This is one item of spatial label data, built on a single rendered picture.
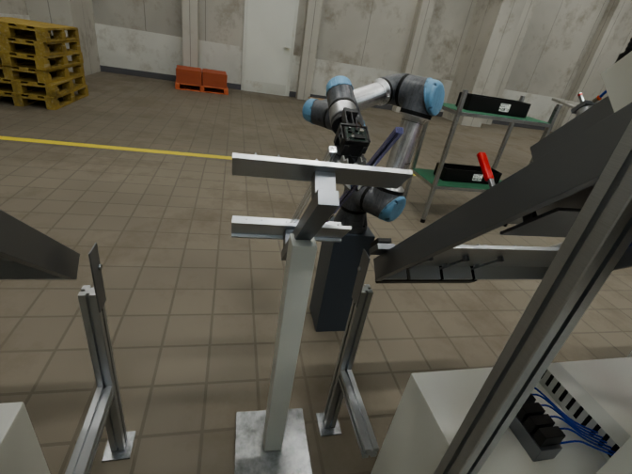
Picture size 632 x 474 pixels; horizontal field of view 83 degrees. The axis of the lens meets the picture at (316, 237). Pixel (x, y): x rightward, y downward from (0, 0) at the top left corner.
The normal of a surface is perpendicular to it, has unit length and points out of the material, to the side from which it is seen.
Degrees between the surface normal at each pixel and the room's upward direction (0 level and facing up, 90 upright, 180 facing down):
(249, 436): 0
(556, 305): 90
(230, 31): 90
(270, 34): 90
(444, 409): 0
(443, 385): 0
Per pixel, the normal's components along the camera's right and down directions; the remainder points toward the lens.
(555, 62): 0.18, 0.50
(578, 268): -0.97, -0.03
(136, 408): 0.15, -0.87
